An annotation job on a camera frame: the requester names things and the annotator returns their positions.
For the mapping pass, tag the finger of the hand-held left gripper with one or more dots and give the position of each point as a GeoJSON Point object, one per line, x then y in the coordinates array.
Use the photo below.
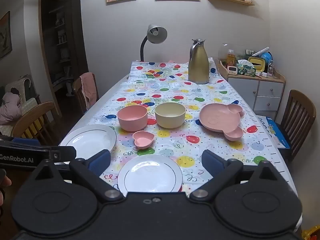
{"type": "Point", "coordinates": [25, 142]}
{"type": "Point", "coordinates": [65, 153]}

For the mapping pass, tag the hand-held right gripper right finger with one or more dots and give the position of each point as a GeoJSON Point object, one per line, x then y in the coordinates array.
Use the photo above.
{"type": "Point", "coordinates": [212, 163]}

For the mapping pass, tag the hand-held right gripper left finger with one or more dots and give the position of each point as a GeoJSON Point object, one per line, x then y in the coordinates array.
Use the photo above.
{"type": "Point", "coordinates": [98, 163]}

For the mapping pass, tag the large white plate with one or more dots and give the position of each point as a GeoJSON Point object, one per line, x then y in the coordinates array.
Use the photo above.
{"type": "Point", "coordinates": [87, 137]}

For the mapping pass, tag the pink bear-shaped plate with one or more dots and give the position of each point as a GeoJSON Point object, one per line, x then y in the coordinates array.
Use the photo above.
{"type": "Point", "coordinates": [217, 120]}

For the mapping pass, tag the pink heart-shaped dish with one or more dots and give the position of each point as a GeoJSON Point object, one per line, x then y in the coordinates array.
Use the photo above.
{"type": "Point", "coordinates": [143, 140]}

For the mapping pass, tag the small white plate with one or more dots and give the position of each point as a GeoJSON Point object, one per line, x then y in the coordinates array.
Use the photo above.
{"type": "Point", "coordinates": [150, 175]}

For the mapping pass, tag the pink bowl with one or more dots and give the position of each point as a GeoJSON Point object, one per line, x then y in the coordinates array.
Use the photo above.
{"type": "Point", "coordinates": [132, 117]}

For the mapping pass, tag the cream bowl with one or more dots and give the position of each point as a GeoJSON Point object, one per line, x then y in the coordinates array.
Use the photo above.
{"type": "Point", "coordinates": [170, 117]}

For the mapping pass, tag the person's left hand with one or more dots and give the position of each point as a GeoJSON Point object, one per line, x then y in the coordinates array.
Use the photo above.
{"type": "Point", "coordinates": [5, 182]}

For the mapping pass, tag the light wooden chair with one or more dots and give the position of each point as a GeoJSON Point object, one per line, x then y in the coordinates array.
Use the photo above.
{"type": "Point", "coordinates": [32, 120]}

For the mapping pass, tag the pink clothing pile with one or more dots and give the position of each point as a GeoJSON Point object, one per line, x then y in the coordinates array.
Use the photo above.
{"type": "Point", "coordinates": [8, 108]}

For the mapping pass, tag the wooden chair with pink cloth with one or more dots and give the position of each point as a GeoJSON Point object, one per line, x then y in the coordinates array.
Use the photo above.
{"type": "Point", "coordinates": [78, 92]}

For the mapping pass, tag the pink cloth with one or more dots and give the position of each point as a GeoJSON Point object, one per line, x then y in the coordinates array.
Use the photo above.
{"type": "Point", "coordinates": [88, 87]}

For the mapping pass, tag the blue cardboard box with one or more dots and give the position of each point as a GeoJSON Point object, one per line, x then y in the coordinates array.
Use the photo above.
{"type": "Point", "coordinates": [277, 132]}

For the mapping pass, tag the balloon print tablecloth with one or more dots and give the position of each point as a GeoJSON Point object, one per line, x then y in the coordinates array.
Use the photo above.
{"type": "Point", "coordinates": [175, 97]}

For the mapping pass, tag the white drawer cabinet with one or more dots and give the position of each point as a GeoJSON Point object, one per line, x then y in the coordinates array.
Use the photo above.
{"type": "Point", "coordinates": [267, 90]}

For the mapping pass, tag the white kitchen timer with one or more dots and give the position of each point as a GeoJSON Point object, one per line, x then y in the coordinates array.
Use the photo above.
{"type": "Point", "coordinates": [232, 70]}

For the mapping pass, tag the gold thermos jug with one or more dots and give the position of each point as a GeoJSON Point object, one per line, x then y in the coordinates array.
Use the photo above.
{"type": "Point", "coordinates": [198, 65]}

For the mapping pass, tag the dark wooden chair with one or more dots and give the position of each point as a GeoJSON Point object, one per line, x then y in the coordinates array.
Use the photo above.
{"type": "Point", "coordinates": [298, 110]}

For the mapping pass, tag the small white gadget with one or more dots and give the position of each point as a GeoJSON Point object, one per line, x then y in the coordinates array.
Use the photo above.
{"type": "Point", "coordinates": [262, 74]}

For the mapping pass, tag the wooden bookshelf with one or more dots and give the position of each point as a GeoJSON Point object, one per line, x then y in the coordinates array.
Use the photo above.
{"type": "Point", "coordinates": [61, 42]}

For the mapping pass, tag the orange juice bottle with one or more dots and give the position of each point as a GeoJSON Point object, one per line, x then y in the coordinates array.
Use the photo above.
{"type": "Point", "coordinates": [230, 58]}

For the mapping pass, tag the yellow tissue box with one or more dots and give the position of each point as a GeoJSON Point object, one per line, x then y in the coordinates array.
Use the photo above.
{"type": "Point", "coordinates": [257, 65]}

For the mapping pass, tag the clear acrylic stand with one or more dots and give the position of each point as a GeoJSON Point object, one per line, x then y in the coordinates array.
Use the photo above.
{"type": "Point", "coordinates": [270, 68]}

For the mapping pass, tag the glass fishbowl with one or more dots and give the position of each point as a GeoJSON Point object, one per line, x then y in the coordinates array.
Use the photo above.
{"type": "Point", "coordinates": [223, 51]}

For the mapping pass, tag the blue globe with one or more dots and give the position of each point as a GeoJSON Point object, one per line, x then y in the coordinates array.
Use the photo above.
{"type": "Point", "coordinates": [268, 57]}

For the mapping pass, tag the yellow toy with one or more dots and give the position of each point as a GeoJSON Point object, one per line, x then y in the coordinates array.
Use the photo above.
{"type": "Point", "coordinates": [311, 233]}

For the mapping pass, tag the grey desk lamp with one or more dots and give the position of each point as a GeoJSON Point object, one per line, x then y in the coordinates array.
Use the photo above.
{"type": "Point", "coordinates": [157, 33]}

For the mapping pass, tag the dark framed wall picture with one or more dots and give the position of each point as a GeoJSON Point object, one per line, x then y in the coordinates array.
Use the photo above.
{"type": "Point", "coordinates": [5, 35]}

